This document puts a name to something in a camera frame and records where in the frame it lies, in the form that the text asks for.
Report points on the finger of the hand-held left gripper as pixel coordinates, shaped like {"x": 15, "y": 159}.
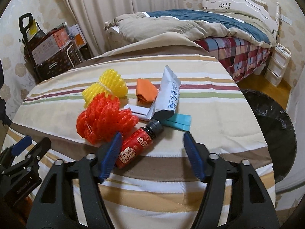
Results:
{"x": 38, "y": 150}
{"x": 22, "y": 144}

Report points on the orange paper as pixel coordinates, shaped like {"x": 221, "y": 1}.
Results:
{"x": 146, "y": 90}

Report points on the white paper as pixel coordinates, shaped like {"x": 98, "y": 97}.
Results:
{"x": 139, "y": 112}

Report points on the brown patterned storage box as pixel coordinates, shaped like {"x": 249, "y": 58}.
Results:
{"x": 59, "y": 62}

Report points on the white and orange cardboard box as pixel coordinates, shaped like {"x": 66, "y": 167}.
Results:
{"x": 47, "y": 45}

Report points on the yellow tag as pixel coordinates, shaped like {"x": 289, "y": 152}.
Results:
{"x": 34, "y": 29}

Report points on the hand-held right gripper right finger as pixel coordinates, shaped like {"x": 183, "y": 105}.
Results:
{"x": 194, "y": 157}

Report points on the teal box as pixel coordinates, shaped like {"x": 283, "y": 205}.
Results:
{"x": 178, "y": 121}

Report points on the plaid bed sheet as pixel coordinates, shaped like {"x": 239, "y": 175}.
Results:
{"x": 233, "y": 54}

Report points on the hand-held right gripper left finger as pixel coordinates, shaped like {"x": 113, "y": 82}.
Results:
{"x": 110, "y": 155}

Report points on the silver foil pouch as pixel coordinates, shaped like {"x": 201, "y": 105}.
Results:
{"x": 166, "y": 95}

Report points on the red foam fruit net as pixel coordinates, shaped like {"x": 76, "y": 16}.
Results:
{"x": 102, "y": 119}

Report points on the small white cardboard box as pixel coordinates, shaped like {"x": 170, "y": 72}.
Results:
{"x": 77, "y": 34}

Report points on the cream curtain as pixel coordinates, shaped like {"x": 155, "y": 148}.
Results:
{"x": 114, "y": 9}

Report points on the black bag-lined trash bin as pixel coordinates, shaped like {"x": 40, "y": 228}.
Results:
{"x": 269, "y": 128}

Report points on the yellow foam fruit net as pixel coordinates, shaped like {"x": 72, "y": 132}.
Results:
{"x": 107, "y": 85}

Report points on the white wall socket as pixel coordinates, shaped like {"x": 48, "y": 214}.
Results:
{"x": 286, "y": 19}

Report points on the white plastic drawer unit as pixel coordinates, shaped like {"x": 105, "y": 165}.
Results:
{"x": 277, "y": 64}

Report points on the beige and blue quilt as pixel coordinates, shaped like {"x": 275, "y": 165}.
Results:
{"x": 178, "y": 23}

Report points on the white wooden bed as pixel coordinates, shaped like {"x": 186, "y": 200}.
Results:
{"x": 238, "y": 0}

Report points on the black hand trolley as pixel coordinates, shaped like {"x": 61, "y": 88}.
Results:
{"x": 23, "y": 26}

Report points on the red bottle with black cap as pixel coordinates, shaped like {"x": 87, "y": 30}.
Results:
{"x": 135, "y": 145}

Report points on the striped tablecloth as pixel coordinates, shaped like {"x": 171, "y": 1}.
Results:
{"x": 202, "y": 95}

